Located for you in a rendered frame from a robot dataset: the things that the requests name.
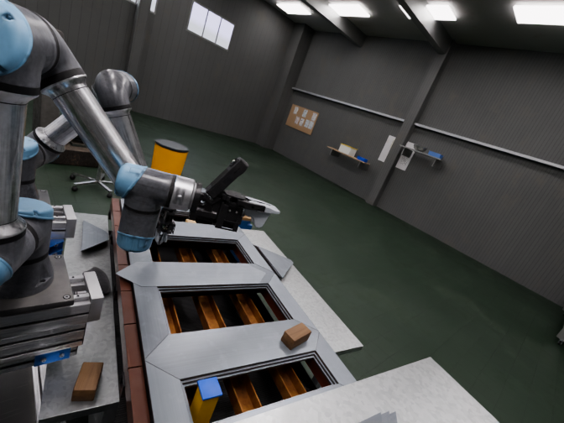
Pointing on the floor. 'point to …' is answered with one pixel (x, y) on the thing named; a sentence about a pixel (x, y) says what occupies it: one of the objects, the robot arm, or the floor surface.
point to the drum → (169, 156)
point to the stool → (92, 180)
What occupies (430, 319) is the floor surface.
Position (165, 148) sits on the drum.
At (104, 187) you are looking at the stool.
